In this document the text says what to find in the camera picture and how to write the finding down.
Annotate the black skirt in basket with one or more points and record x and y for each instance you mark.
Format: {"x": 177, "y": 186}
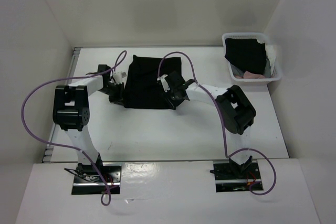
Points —
{"x": 246, "y": 54}

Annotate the white plastic basket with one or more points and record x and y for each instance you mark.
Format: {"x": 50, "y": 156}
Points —
{"x": 276, "y": 72}

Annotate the white cloth in basket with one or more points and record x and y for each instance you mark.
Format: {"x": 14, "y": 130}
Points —
{"x": 271, "y": 52}

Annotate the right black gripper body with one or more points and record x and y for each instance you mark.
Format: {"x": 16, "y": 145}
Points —
{"x": 173, "y": 98}

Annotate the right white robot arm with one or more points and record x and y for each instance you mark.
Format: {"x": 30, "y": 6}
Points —
{"x": 235, "y": 111}

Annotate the black skirt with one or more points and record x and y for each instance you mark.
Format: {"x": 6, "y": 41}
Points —
{"x": 246, "y": 54}
{"x": 142, "y": 90}

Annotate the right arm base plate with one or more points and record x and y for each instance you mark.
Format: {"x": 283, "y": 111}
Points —
{"x": 227, "y": 181}

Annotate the pink cloth in basket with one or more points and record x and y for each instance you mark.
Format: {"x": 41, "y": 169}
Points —
{"x": 249, "y": 75}

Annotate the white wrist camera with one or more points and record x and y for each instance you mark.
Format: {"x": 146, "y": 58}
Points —
{"x": 163, "y": 82}
{"x": 119, "y": 77}

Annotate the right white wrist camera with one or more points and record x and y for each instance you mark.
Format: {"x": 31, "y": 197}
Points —
{"x": 163, "y": 82}

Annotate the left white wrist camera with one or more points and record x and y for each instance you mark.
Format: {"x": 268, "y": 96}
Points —
{"x": 119, "y": 77}

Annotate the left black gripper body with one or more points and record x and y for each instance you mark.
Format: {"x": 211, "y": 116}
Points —
{"x": 114, "y": 92}

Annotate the grey cloth in basket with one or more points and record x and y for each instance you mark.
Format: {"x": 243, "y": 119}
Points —
{"x": 267, "y": 72}

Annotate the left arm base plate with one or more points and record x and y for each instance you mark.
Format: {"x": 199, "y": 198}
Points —
{"x": 88, "y": 182}

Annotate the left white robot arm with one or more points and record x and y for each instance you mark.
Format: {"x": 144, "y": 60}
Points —
{"x": 71, "y": 112}

